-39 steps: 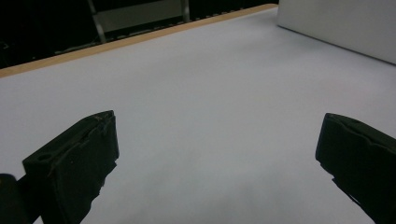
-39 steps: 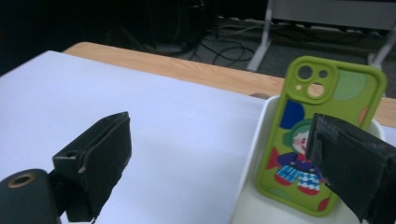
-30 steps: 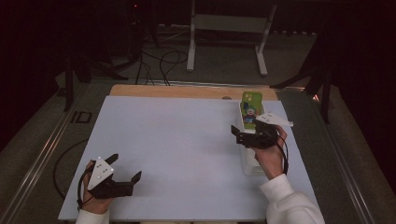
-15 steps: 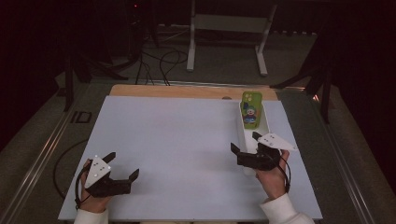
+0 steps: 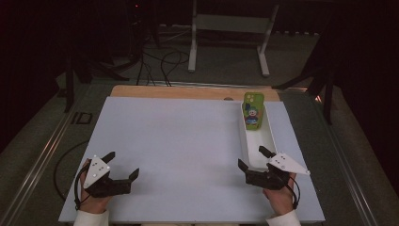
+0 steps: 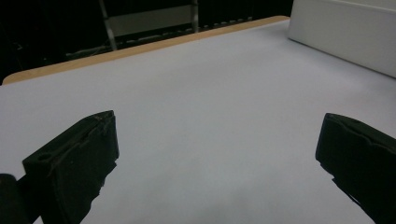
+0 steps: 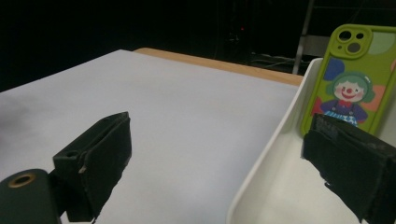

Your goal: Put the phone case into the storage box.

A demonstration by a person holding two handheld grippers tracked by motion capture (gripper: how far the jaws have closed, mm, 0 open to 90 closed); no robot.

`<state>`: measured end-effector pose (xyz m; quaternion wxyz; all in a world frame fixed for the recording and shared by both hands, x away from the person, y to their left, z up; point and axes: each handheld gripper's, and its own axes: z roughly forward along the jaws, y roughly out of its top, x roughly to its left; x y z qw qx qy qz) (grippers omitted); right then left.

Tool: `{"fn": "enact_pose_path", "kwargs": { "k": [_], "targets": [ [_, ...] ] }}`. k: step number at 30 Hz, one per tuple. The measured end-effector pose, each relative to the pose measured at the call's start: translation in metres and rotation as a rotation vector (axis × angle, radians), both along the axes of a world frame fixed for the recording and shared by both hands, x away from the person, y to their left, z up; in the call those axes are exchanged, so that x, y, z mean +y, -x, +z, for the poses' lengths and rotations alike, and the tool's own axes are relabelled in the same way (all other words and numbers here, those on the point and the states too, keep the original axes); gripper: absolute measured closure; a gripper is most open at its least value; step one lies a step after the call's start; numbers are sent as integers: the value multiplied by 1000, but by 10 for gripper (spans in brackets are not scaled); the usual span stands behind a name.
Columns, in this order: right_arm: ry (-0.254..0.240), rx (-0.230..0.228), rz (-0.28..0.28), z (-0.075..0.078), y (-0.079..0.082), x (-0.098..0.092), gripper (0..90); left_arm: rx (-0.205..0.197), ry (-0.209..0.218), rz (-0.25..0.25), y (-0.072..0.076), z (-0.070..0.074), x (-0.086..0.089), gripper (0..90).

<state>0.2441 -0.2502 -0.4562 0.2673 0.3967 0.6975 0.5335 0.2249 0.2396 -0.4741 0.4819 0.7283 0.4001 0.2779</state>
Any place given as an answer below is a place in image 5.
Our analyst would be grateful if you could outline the white board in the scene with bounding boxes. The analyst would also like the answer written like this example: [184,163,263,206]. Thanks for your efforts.
[57,96,326,225]

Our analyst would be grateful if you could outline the person's left hand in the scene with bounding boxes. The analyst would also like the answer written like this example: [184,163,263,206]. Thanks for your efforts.
[77,158,111,216]

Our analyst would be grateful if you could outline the metal floor rail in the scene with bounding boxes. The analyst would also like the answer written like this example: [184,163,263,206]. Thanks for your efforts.
[311,100,381,226]
[0,100,81,226]
[137,79,310,92]

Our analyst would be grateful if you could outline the white metal stand frame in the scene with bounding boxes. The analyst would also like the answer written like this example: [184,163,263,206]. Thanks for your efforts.
[187,0,280,78]

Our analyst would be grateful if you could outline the hand-held gripper black cable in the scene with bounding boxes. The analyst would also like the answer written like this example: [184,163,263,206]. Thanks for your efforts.
[286,174,302,211]
[73,159,92,211]

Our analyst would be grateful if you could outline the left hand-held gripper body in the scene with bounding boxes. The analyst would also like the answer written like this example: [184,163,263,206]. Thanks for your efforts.
[82,155,133,199]

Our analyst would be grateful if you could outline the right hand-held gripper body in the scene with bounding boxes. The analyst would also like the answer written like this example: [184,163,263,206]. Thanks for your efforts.
[245,152,311,191]

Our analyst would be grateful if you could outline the right hand-held gripper black cable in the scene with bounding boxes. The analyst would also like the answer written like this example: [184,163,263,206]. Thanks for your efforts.
[286,174,302,211]

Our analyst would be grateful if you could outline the person's right hand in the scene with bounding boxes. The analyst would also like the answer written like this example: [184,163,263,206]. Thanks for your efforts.
[262,175,297,218]

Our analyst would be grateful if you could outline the green cartoon phone case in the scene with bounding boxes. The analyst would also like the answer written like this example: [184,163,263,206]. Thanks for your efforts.
[243,91,265,131]

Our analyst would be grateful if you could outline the long white plastic tray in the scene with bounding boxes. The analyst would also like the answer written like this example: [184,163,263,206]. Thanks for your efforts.
[239,101,279,172]

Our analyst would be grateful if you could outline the black floor cables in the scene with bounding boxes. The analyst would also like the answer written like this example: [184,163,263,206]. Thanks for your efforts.
[136,49,191,88]

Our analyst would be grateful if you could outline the left hand-held gripper black cable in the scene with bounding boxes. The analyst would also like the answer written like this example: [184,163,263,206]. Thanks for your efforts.
[73,159,92,211]

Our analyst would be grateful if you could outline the black floor stand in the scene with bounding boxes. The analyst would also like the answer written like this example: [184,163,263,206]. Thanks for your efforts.
[63,46,130,114]
[272,31,336,126]

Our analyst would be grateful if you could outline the black rectangular floor frame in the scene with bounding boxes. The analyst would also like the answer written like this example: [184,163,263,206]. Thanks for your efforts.
[71,111,94,126]

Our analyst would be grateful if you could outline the black looped floor cable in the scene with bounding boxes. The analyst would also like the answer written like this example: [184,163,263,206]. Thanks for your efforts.
[53,139,90,202]

